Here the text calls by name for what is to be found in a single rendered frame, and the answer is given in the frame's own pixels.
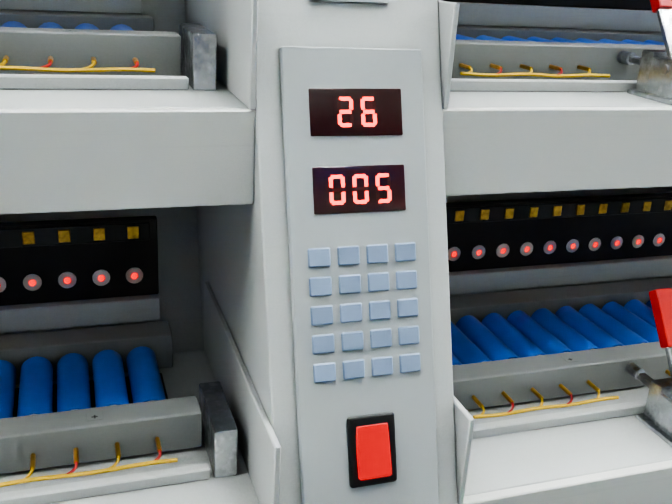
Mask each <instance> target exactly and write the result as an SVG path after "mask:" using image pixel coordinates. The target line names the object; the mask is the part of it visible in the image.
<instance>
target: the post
mask: <svg viewBox="0 0 672 504"><path fill-rule="evenodd" d="M282 46H294V47H338V48H382V49H420V50H421V55H422V80H423V105H424V130H425V155H426V180H427V205H428V230H429V255H430V280H431V305H432V330H433V355H434V380H435V405H436V430H437V455H438V480H439V504H458V499H457V473H456V448H455V422H454V396H453V370H452V344H451V318H450V293H449V267H448V241H447V215H446V189H445V163H444V138H443V112H442V86H441V60H440V34H439V8H438V0H389V3H388V4H371V3H347V2H323V1H308V0H258V37H257V81H256V109H255V111H256V123H255V167H254V203H253V204H243V205H219V206H196V210H197V228H198V246H199V264H200V282H201V300H202V318H203V336H204V282H209V284H210V287H211V289H212V291H213V293H214V296H215V298H216V300H217V302H218V305H219V307H220V309H221V312H222V314H223V316H224V318H225V321H226V323H227V325H228V328H229V330H230V332H231V334H232V337H233V339H234V341H235V343H236V346H237V348H238V350H239V353H240V355H241V357H242V359H243V362H244V364H245V366H246V369H247V371H248V373H249V375H250V378H251V380H252V382H253V385H254V387H255V389H256V391H257V394H258V396H259V398H260V400H261V403H262V405H263V407H264V410H265V412H266V414H267V416H268V419H269V421H270V423H271V426H272V428H273V430H274V432H275V435H276V437H277V439H278V441H279V444H280V446H281V466H280V490H279V504H302V503H301V483H300V463H299V443H298V422H297V402H296V382H295V361H294V341H293V321H292V301H291V280H290V260H289V240H288V219H287V199H286V179H285V159H284V138H283V118H282V98H281V78H280V57H279V49H280V47H282Z"/></svg>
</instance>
